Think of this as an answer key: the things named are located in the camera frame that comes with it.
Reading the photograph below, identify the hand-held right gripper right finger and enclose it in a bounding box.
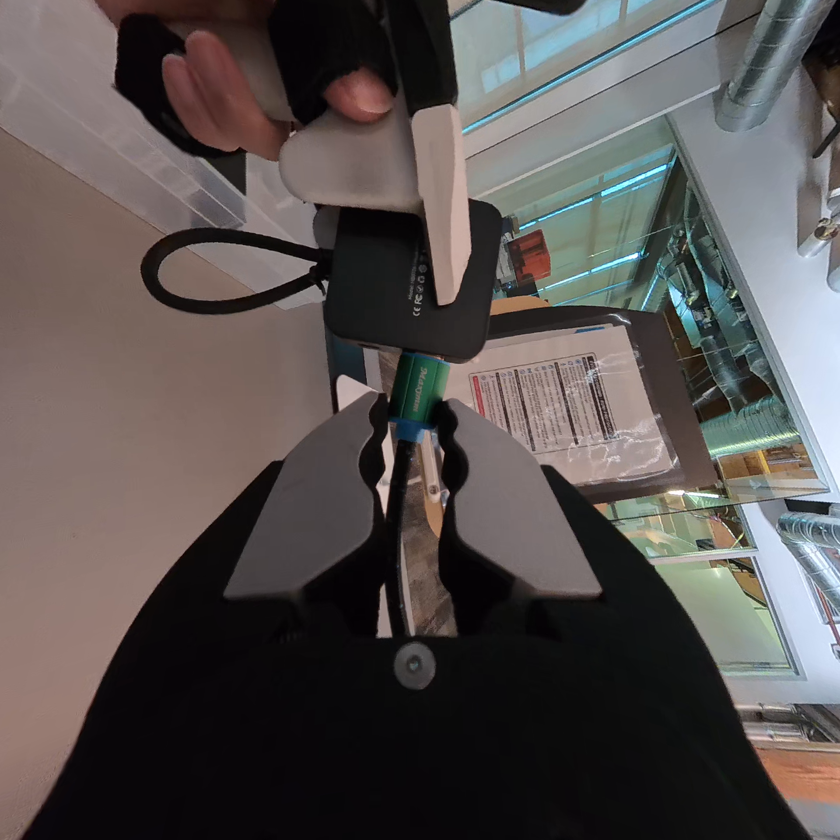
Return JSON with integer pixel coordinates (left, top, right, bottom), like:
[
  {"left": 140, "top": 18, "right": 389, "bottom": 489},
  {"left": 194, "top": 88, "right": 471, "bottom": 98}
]
[{"left": 435, "top": 398, "right": 603, "bottom": 636}]

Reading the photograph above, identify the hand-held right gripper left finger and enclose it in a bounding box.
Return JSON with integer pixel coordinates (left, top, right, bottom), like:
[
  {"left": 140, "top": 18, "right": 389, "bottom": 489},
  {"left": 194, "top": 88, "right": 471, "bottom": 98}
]
[{"left": 223, "top": 392, "right": 389, "bottom": 636}]

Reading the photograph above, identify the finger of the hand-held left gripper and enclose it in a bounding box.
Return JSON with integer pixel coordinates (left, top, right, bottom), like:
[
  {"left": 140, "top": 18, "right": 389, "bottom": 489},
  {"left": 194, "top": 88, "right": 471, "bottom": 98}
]
[
  {"left": 409, "top": 104, "right": 475, "bottom": 308},
  {"left": 311, "top": 205, "right": 343, "bottom": 250}
]

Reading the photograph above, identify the black HDMI adapter hub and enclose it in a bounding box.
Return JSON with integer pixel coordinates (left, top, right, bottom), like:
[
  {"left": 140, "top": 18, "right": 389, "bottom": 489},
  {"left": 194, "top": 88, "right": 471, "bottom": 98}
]
[{"left": 140, "top": 199, "right": 505, "bottom": 366}]

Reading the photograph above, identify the black braided HDMI cable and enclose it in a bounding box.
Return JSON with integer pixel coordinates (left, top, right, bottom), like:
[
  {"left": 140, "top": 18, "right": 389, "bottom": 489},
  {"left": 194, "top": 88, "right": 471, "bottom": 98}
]
[{"left": 382, "top": 350, "right": 452, "bottom": 639}]

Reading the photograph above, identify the clear plastic bin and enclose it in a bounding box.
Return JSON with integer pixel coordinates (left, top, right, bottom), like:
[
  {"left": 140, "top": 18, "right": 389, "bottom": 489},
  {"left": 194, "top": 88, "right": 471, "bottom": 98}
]
[{"left": 0, "top": 0, "right": 249, "bottom": 227}]

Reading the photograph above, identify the person's left hand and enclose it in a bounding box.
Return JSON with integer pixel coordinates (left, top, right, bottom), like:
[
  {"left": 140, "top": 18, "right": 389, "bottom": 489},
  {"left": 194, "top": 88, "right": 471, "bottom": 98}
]
[{"left": 95, "top": 0, "right": 396, "bottom": 163}]

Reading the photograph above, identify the red storage crate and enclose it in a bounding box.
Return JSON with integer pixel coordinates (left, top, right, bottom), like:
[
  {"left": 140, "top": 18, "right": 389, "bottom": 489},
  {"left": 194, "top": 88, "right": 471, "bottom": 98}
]
[{"left": 508, "top": 230, "right": 553, "bottom": 282}]

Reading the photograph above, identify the printed instruction sheet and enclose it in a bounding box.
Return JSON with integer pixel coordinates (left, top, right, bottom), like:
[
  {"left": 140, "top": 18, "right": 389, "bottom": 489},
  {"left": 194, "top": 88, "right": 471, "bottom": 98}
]
[{"left": 468, "top": 323, "right": 678, "bottom": 488}]

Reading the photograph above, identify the wooden document stand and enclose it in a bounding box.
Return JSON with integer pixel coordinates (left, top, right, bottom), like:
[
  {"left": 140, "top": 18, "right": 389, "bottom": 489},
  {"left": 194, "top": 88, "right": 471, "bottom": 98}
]
[{"left": 328, "top": 295, "right": 726, "bottom": 526}]

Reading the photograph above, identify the silver ventilation duct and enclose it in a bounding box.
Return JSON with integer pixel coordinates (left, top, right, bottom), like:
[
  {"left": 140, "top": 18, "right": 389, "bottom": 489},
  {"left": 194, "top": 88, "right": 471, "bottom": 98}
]
[
  {"left": 714, "top": 0, "right": 820, "bottom": 133},
  {"left": 699, "top": 394, "right": 805, "bottom": 460}
]

